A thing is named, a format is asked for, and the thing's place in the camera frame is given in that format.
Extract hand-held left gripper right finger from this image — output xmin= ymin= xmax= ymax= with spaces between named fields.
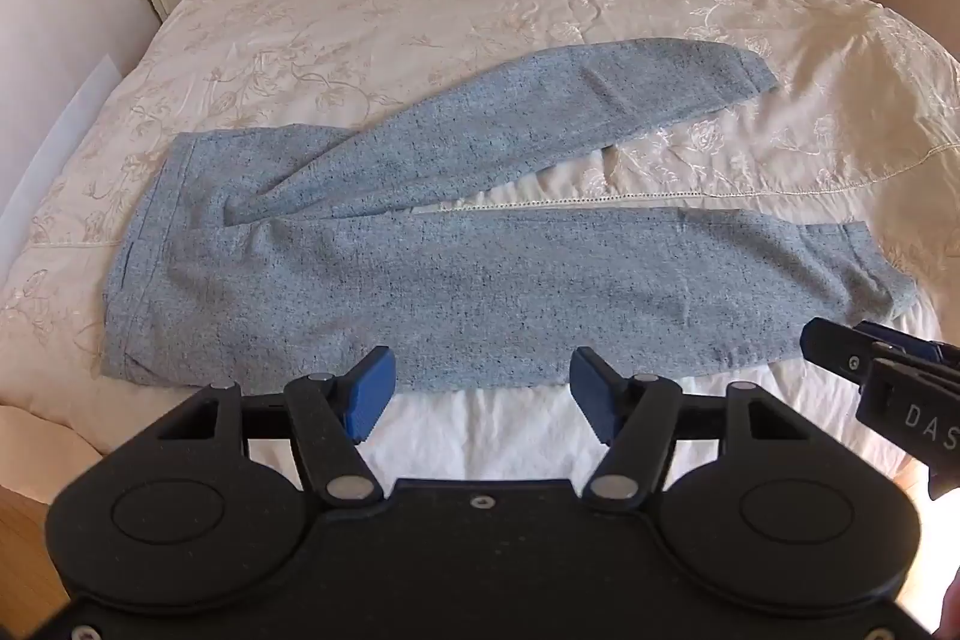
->
xmin=568 ymin=346 xmax=816 ymax=511

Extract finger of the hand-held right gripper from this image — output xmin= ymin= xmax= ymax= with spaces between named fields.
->
xmin=800 ymin=318 xmax=960 ymax=380

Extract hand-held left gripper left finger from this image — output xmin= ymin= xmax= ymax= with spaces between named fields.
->
xmin=156 ymin=345 xmax=397 ymax=504

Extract blue-grey speckled pants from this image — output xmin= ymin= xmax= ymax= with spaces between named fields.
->
xmin=100 ymin=38 xmax=917 ymax=395

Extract white bed sheet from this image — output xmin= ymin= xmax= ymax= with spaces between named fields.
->
xmin=247 ymin=310 xmax=942 ymax=498

